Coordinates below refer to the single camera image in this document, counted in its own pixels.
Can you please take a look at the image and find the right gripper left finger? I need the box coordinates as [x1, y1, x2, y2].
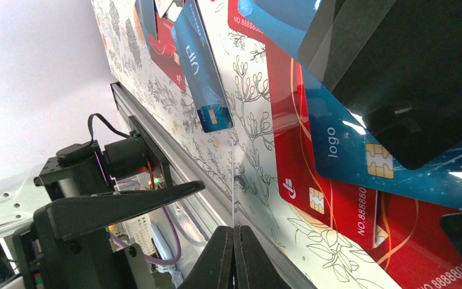
[33, 181, 206, 241]

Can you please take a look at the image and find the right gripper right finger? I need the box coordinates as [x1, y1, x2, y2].
[179, 225, 290, 289]

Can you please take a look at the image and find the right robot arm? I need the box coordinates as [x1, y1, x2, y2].
[28, 132, 288, 288]

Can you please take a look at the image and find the red card bottom centre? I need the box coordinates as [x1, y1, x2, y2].
[227, 0, 379, 250]

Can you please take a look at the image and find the red card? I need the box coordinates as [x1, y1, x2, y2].
[227, 0, 379, 250]
[147, 13, 186, 92]

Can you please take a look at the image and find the blue logo card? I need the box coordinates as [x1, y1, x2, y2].
[230, 1, 462, 210]

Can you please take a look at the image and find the red card bottom left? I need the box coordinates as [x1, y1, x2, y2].
[147, 13, 186, 92]

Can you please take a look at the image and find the black card bottom right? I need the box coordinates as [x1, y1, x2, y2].
[298, 0, 462, 171]

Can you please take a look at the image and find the floral patterned table mat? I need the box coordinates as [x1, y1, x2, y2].
[92, 1, 398, 288]

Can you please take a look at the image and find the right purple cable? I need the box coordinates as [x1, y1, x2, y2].
[109, 205, 182, 267]

